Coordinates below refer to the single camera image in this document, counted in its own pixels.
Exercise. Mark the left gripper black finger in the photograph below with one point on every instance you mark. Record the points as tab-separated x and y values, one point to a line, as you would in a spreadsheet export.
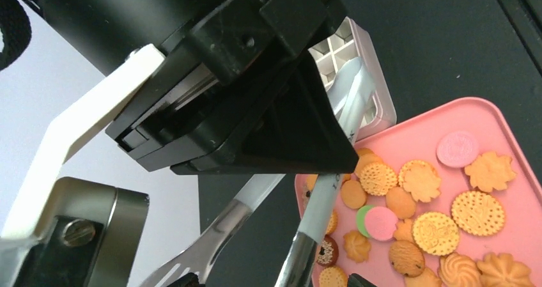
356	280

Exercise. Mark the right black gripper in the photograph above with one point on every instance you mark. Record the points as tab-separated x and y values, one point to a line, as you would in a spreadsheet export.
238	93

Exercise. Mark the pink and green cookie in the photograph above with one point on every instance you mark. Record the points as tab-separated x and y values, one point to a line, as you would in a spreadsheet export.
376	222

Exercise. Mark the beige compartment box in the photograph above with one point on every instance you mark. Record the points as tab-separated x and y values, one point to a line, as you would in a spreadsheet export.
346	58

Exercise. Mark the pink cookie tray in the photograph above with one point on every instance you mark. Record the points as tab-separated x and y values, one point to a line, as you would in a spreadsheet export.
417	139

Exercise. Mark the pink round cookie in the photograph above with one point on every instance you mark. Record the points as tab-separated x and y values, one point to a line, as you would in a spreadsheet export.
457	149

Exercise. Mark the chocolate ring cookie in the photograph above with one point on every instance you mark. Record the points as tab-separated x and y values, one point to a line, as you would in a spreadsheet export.
328	253

